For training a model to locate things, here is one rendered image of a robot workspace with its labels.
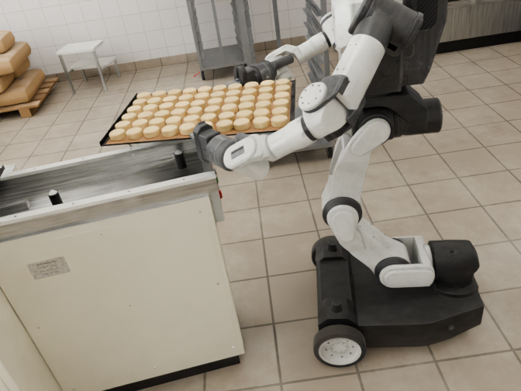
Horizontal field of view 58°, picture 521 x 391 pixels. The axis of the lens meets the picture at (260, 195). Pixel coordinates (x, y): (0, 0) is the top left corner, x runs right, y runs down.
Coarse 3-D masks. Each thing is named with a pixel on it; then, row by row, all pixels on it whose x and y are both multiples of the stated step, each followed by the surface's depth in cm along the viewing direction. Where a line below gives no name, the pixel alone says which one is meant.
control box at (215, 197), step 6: (210, 162) 161; (204, 168) 158; (210, 168) 157; (216, 192) 150; (210, 198) 150; (216, 198) 151; (216, 204) 152; (216, 210) 153; (222, 210) 154; (216, 216) 154; (222, 216) 155
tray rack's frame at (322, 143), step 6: (276, 0) 315; (276, 6) 317; (276, 12) 320; (276, 18) 322; (276, 24) 324; (276, 30) 326; (276, 36) 328; (300, 108) 357; (300, 114) 348; (312, 144) 307; (318, 144) 306; (324, 144) 306; (300, 150) 307; (306, 150) 307
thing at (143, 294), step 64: (64, 192) 157; (0, 256) 140; (64, 256) 144; (128, 256) 149; (192, 256) 155; (64, 320) 158; (128, 320) 163; (192, 320) 170; (64, 384) 174; (128, 384) 185
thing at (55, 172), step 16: (144, 144) 165; (160, 144) 164; (176, 144) 165; (192, 144) 167; (80, 160) 162; (96, 160) 162; (112, 160) 163; (128, 160) 165; (144, 160) 166; (16, 176) 159; (32, 176) 160; (48, 176) 162; (64, 176) 163; (80, 176) 164; (0, 192) 161
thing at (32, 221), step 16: (192, 176) 142; (208, 176) 141; (112, 192) 141; (128, 192) 139; (144, 192) 140; (160, 192) 141; (176, 192) 142; (192, 192) 143; (208, 192) 144; (48, 208) 138; (64, 208) 137; (80, 208) 138; (96, 208) 139; (112, 208) 140; (128, 208) 141; (0, 224) 135; (16, 224) 137; (32, 224) 138; (48, 224) 139; (64, 224) 140
